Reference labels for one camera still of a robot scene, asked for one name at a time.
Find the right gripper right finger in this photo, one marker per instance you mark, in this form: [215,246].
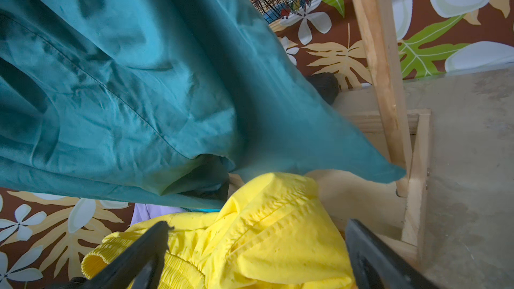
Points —
[376,265]

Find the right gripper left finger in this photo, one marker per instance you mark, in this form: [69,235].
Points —
[139,266]

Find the purple shorts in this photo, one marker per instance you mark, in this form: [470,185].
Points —
[145,212]

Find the yellow shorts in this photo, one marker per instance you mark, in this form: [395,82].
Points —
[272,233]

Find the green shorts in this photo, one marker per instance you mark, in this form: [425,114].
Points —
[158,101]

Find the teal plastic basket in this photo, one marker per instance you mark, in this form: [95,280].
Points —
[201,210]

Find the wooden clothes rack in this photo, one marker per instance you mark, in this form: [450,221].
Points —
[406,133]

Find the black tool case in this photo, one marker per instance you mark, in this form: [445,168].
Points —
[326,84]

